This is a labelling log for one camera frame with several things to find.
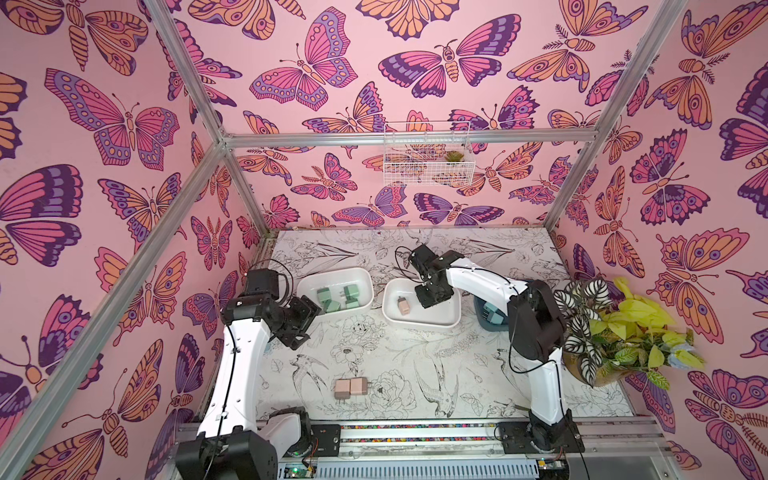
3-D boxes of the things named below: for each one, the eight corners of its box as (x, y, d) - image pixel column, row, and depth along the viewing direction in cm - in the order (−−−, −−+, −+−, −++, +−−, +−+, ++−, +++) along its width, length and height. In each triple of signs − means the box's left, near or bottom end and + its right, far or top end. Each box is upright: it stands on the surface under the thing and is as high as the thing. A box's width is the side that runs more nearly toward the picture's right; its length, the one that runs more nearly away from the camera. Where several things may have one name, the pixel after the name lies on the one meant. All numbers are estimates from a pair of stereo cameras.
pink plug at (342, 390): (334, 403, 82) (333, 400, 80) (337, 382, 85) (335, 379, 83) (349, 403, 82) (348, 400, 79) (351, 382, 85) (350, 379, 83)
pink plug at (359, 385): (350, 394, 83) (349, 392, 81) (351, 380, 85) (350, 377, 83) (371, 394, 83) (370, 391, 81) (371, 380, 85) (371, 377, 83)
